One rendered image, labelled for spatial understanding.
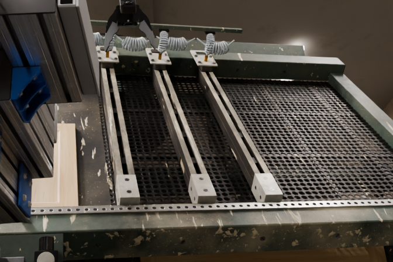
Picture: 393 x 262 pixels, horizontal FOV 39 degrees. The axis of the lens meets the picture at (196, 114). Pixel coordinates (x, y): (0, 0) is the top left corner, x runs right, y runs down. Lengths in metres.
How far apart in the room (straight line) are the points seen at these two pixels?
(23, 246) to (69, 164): 0.44
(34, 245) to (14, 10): 0.96
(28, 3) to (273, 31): 5.83
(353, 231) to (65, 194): 0.94
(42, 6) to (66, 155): 1.28
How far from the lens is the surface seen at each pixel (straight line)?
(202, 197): 1.79
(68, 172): 1.94
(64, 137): 2.14
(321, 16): 6.45
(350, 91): 2.85
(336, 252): 2.11
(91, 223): 1.67
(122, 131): 2.08
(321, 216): 1.86
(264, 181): 1.91
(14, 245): 1.64
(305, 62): 2.96
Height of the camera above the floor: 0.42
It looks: 25 degrees up
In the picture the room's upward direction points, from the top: 6 degrees counter-clockwise
